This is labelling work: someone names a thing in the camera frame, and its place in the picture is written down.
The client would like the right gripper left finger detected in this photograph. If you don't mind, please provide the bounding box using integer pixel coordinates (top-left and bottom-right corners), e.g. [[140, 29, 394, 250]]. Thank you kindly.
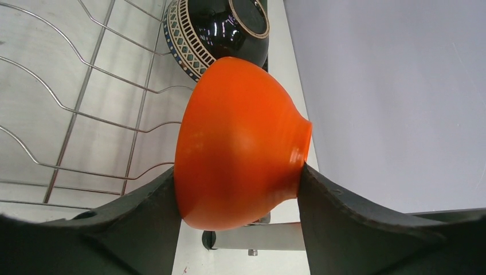
[[1, 169, 181, 274]]

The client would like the brown patterned small bowl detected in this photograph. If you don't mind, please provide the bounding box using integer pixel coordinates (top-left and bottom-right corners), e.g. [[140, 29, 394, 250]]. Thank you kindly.
[[162, 0, 271, 82]]

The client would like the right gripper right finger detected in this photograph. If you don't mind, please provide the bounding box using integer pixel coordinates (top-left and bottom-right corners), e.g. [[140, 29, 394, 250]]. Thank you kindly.
[[297, 165, 485, 274]]

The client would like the stainless steel dish rack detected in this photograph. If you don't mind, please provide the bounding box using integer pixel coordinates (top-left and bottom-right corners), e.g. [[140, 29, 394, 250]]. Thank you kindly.
[[0, 0, 308, 257]]

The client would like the orange plastic bowl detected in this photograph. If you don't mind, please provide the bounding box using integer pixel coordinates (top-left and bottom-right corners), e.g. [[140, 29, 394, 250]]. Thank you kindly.
[[174, 57, 312, 231]]

